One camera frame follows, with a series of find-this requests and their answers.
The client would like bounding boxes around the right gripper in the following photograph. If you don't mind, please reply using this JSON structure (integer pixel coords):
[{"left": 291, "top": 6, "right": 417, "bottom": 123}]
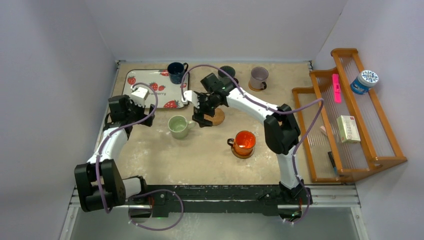
[{"left": 192, "top": 92, "right": 219, "bottom": 129}]

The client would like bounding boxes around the pale green mug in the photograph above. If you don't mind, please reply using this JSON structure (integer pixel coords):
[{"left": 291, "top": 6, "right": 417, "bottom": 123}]
[{"left": 167, "top": 115, "right": 196, "bottom": 140}]

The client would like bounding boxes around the orange mug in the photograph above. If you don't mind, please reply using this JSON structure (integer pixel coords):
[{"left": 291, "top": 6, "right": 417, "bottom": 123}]
[{"left": 226, "top": 130, "right": 256, "bottom": 155}]

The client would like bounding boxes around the navy blue mug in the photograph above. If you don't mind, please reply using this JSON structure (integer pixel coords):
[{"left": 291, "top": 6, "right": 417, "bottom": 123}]
[{"left": 167, "top": 62, "right": 189, "bottom": 84}]

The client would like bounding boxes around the dark green mug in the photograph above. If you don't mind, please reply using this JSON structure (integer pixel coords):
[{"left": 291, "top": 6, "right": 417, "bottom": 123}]
[{"left": 217, "top": 65, "right": 239, "bottom": 84}]

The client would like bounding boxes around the dark brown wooden coaster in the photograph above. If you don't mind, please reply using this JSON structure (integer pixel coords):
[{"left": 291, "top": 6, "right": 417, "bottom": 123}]
[{"left": 231, "top": 147, "right": 255, "bottom": 159}]

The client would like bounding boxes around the light wooden coaster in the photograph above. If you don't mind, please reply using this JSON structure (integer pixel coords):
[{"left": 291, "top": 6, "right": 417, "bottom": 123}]
[{"left": 248, "top": 82, "right": 267, "bottom": 92}]

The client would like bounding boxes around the purple mug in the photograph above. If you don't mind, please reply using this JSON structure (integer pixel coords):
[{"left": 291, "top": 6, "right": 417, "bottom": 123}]
[{"left": 249, "top": 66, "right": 269, "bottom": 89}]

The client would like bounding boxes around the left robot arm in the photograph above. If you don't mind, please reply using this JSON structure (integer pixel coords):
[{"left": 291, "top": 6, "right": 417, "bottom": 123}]
[{"left": 74, "top": 94, "right": 157, "bottom": 212}]

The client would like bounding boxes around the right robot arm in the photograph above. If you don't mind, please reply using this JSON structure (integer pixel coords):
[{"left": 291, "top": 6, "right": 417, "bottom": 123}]
[{"left": 182, "top": 73, "right": 312, "bottom": 204}]

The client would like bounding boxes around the strawberry print tray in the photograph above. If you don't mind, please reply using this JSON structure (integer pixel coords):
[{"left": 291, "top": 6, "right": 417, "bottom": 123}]
[{"left": 121, "top": 69, "right": 191, "bottom": 110}]

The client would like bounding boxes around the small pink eraser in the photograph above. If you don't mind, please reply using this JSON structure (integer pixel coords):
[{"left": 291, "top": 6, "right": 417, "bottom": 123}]
[{"left": 319, "top": 126, "right": 328, "bottom": 136}]

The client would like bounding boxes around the small dark blue object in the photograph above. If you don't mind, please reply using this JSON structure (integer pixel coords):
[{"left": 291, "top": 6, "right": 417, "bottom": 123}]
[{"left": 327, "top": 151, "right": 339, "bottom": 176}]

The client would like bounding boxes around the pink marker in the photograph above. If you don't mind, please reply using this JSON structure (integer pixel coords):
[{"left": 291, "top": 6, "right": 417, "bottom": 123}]
[{"left": 331, "top": 73, "right": 342, "bottom": 104}]

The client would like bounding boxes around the wooden tiered rack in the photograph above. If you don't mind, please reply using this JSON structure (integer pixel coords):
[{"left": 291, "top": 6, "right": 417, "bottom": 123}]
[{"left": 292, "top": 48, "right": 407, "bottom": 184}]

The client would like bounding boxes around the white card box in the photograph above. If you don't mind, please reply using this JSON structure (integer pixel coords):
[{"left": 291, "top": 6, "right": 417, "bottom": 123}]
[{"left": 336, "top": 115, "right": 361, "bottom": 144}]

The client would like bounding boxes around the blue jar white lid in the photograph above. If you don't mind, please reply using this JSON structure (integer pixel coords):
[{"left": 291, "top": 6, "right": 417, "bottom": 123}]
[{"left": 350, "top": 70, "right": 379, "bottom": 95}]

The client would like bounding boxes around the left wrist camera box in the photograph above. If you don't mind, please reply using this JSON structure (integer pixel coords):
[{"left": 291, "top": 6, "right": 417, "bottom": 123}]
[{"left": 129, "top": 87, "right": 149, "bottom": 108}]

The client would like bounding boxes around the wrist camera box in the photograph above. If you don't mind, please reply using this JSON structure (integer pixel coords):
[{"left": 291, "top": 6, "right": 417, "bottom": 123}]
[
  {"left": 181, "top": 90, "right": 200, "bottom": 109},
  {"left": 129, "top": 87, "right": 149, "bottom": 108}
]

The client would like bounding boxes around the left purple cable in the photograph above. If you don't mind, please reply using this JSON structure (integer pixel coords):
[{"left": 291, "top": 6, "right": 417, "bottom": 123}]
[{"left": 94, "top": 82, "right": 184, "bottom": 232}]

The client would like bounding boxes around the purple cable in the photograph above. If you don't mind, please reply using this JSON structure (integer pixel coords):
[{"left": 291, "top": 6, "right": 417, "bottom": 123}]
[
  {"left": 180, "top": 64, "right": 325, "bottom": 227},
  {"left": 94, "top": 82, "right": 184, "bottom": 232}
]

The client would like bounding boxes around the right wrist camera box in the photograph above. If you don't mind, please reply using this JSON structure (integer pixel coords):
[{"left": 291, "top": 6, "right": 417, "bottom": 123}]
[{"left": 181, "top": 90, "right": 200, "bottom": 109}]

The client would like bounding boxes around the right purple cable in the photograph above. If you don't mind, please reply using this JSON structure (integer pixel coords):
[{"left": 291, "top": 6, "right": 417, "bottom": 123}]
[{"left": 180, "top": 64, "right": 325, "bottom": 227}]

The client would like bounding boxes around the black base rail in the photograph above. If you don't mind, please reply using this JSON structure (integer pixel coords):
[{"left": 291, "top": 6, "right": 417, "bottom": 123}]
[{"left": 67, "top": 183, "right": 361, "bottom": 220}]

